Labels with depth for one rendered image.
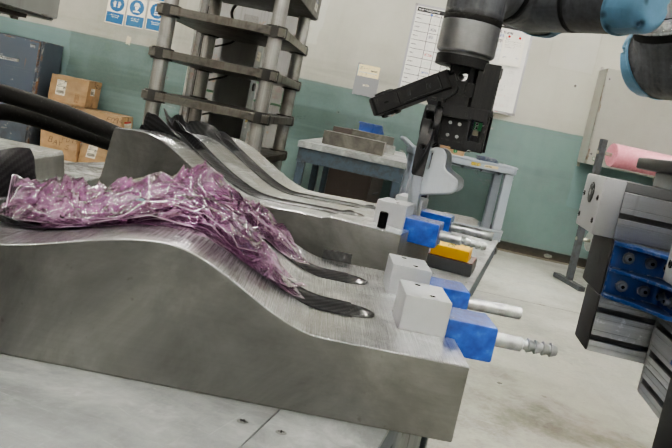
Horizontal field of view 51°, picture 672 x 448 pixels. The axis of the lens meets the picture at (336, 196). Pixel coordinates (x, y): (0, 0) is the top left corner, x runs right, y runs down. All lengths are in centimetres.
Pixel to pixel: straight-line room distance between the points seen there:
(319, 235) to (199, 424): 38
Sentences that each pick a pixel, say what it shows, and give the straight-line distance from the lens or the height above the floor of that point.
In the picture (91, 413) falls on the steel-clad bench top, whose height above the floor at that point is 80.
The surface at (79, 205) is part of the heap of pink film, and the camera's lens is 58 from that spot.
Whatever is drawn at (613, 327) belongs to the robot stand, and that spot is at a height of 77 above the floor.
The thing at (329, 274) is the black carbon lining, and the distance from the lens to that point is 68.
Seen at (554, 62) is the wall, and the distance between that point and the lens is 749.
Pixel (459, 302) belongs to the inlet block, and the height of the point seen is 86.
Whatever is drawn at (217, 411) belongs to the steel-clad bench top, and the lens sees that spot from 48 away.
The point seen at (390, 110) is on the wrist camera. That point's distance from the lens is 94.
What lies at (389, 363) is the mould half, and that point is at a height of 85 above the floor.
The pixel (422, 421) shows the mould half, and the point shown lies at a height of 81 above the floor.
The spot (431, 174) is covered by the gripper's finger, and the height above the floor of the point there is 95.
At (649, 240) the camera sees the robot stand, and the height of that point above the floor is 91.
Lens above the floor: 100
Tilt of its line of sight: 6 degrees down
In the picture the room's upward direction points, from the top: 12 degrees clockwise
